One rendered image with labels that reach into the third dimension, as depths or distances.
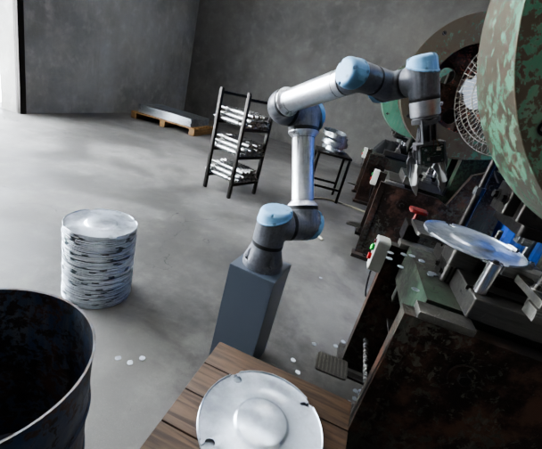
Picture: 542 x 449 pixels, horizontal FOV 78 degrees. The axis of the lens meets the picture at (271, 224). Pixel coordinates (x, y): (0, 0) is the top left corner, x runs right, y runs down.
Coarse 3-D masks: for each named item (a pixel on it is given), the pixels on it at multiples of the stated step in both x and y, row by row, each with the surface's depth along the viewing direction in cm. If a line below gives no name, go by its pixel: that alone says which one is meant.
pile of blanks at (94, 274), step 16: (64, 240) 137; (80, 240) 134; (96, 240) 134; (112, 240) 137; (128, 240) 145; (64, 256) 140; (80, 256) 136; (96, 256) 137; (112, 256) 140; (128, 256) 150; (64, 272) 142; (80, 272) 139; (96, 272) 141; (112, 272) 143; (128, 272) 152; (64, 288) 146; (80, 288) 142; (96, 288) 143; (112, 288) 147; (128, 288) 158; (80, 304) 145; (96, 304) 147; (112, 304) 151
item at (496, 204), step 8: (504, 184) 97; (496, 192) 98; (504, 192) 95; (512, 192) 91; (496, 200) 98; (504, 200) 93; (512, 200) 91; (520, 200) 91; (496, 208) 97; (504, 208) 92; (512, 208) 92; (520, 208) 90; (528, 208) 88; (512, 216) 92; (520, 216) 90; (528, 216) 89; (536, 216) 89; (528, 224) 90; (536, 224) 89
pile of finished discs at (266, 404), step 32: (224, 384) 84; (256, 384) 86; (288, 384) 89; (224, 416) 76; (256, 416) 78; (288, 416) 80; (224, 448) 70; (256, 448) 71; (288, 448) 73; (320, 448) 75
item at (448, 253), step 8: (416, 224) 105; (416, 232) 100; (424, 232) 100; (432, 240) 98; (448, 248) 104; (440, 256) 109; (448, 256) 102; (456, 256) 99; (464, 256) 99; (440, 264) 106; (448, 264) 101; (456, 264) 100; (464, 264) 99; (472, 264) 99; (440, 272) 103; (448, 272) 101; (472, 272) 100; (440, 280) 103; (448, 280) 102
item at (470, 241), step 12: (432, 228) 105; (444, 228) 108; (456, 228) 112; (468, 228) 114; (444, 240) 96; (456, 240) 99; (468, 240) 100; (480, 240) 104; (492, 240) 110; (468, 252) 90; (480, 252) 94; (492, 252) 97; (504, 252) 100; (504, 264) 90; (516, 264) 92
